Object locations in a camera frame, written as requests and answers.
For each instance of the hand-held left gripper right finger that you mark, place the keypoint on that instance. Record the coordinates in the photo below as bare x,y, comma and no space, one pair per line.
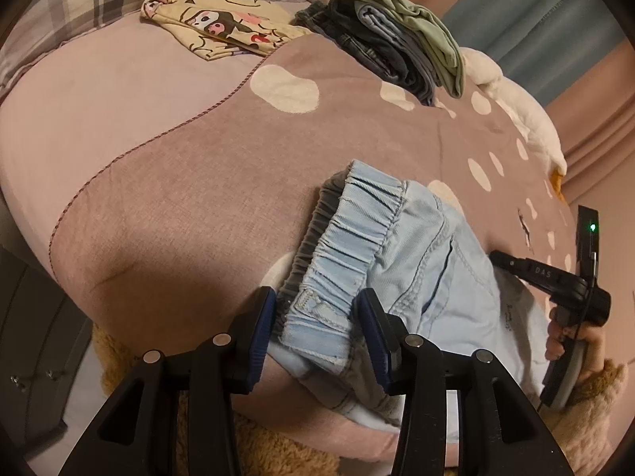
373,342

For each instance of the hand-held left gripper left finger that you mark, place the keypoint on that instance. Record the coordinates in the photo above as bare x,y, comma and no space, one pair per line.
262,337

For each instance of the light blue denim shorts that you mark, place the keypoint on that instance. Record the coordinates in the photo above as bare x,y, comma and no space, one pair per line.
347,258

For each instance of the person's right forearm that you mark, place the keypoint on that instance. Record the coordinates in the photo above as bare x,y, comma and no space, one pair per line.
603,382

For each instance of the person's right hand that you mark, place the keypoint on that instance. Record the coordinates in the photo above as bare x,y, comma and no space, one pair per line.
595,347

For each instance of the pink curtain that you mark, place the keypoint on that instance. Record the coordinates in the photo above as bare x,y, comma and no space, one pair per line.
595,148

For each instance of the polka dot deer blanket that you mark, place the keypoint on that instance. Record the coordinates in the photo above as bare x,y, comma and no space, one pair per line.
198,198

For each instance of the white goose plush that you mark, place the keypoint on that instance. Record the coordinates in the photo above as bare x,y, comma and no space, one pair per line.
516,99

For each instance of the grey drawer cabinet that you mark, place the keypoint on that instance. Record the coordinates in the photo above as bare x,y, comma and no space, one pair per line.
34,337

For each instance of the blue curtain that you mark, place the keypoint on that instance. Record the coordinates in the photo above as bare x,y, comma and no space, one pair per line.
536,25

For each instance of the pink bed sheet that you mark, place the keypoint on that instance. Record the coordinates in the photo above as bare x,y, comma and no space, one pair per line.
99,109

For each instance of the folded dark jeans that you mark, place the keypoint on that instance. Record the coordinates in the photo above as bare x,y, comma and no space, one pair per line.
377,59

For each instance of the folded green garment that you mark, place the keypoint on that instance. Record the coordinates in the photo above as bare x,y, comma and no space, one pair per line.
426,20

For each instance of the yellow cartoon printed cloth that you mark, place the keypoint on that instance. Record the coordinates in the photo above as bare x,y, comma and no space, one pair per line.
218,25

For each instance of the folded grey-blue garment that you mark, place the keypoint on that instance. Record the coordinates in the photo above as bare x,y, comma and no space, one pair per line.
387,25

